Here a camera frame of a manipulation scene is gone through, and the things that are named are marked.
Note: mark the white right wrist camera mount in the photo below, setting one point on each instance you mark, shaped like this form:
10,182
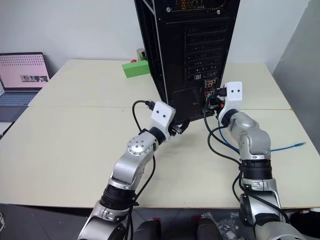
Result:
234,93

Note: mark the green rectangular block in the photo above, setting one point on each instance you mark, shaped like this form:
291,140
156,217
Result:
135,68

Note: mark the open laptop with pink screen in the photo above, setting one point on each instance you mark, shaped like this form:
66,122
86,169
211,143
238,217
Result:
22,72

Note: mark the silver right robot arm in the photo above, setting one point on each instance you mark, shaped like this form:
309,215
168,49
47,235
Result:
252,135

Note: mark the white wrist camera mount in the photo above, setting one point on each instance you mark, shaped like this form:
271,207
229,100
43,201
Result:
163,115
234,93

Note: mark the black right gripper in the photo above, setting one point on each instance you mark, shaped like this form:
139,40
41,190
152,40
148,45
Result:
220,106

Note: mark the black computer tower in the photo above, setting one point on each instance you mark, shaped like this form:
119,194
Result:
175,50

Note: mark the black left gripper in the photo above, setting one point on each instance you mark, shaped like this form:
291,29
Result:
175,128

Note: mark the crumpled clear plastic wrap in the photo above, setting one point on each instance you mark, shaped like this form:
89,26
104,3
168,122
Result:
228,225

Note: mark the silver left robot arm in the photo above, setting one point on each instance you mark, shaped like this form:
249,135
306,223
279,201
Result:
130,170

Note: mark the grey partition panel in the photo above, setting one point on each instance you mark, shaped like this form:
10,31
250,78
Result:
300,62

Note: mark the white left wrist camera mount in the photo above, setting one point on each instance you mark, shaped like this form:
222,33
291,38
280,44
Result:
163,115

